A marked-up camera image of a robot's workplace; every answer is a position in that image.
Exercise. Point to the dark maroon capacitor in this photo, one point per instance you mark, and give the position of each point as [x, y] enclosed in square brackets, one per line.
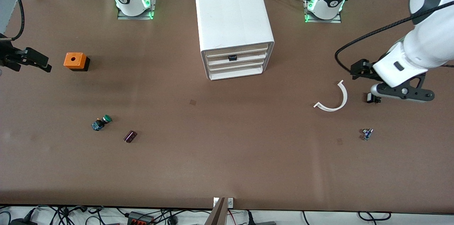
[130, 136]

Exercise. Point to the white metal bracket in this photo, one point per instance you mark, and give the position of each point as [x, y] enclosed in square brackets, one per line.
[230, 202]
[215, 202]

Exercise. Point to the brown tape square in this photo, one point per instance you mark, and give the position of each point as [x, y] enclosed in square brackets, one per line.
[192, 102]

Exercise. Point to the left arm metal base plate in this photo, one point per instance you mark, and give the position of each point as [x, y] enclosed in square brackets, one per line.
[333, 21]

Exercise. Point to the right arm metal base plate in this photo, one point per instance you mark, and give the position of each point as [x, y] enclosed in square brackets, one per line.
[153, 1]

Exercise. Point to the green push button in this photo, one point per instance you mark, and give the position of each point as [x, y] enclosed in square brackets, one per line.
[101, 122]

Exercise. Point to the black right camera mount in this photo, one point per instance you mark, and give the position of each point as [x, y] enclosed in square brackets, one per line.
[7, 53]

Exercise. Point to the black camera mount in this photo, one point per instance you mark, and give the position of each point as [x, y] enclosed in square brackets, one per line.
[415, 92]
[7, 53]

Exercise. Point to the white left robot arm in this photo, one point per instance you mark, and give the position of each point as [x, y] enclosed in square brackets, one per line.
[432, 37]

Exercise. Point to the orange box with black base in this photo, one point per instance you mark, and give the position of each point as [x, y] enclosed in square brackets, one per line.
[73, 60]

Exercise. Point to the red push button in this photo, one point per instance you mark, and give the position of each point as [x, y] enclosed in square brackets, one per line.
[232, 58]

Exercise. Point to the white plastic drawer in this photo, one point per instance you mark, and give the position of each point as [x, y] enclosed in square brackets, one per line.
[220, 53]
[237, 73]
[248, 57]
[236, 66]

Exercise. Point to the small blue electronic component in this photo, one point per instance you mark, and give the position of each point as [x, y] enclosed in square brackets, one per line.
[367, 134]

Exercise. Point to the grey camera post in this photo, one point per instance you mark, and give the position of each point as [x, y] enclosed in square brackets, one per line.
[217, 216]

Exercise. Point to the white drawer cabinet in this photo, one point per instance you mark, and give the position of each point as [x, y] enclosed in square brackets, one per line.
[230, 12]

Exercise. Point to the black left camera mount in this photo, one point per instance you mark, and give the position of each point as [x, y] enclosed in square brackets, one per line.
[415, 92]

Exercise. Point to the white curved plastic strip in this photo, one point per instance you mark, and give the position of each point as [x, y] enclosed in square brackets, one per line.
[344, 97]

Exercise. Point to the black box with orange buttons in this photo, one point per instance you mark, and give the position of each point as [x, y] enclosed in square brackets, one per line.
[140, 218]

